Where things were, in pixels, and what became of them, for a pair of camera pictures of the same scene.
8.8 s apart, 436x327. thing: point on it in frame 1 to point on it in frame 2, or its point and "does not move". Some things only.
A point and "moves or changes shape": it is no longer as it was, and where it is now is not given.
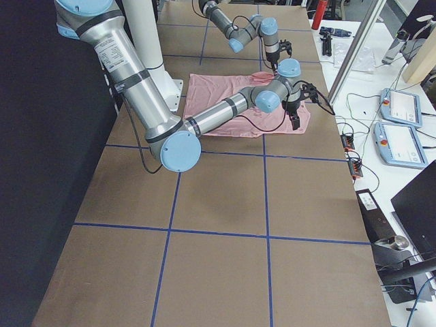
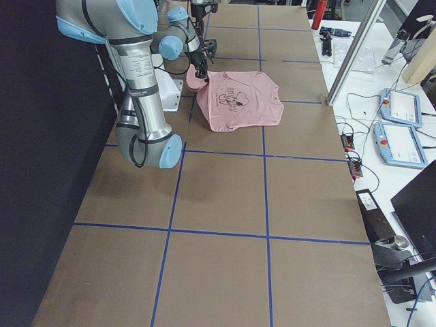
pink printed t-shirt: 205,90 moves or changes shape
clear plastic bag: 364,60 does not move
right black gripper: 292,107 to 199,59
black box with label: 377,227 does not move
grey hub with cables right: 355,169 does not move
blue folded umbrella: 335,32 does not move
